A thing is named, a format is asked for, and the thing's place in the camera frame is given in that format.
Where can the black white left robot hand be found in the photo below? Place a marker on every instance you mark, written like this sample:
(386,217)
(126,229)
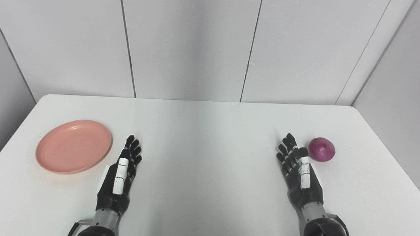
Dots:
(118,175)

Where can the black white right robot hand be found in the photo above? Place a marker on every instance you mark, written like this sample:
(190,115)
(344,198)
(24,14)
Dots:
(305,177)

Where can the purple red onion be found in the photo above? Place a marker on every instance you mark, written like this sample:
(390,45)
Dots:
(322,149)

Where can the pink round plate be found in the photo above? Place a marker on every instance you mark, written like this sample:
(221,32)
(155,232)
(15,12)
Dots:
(73,146)

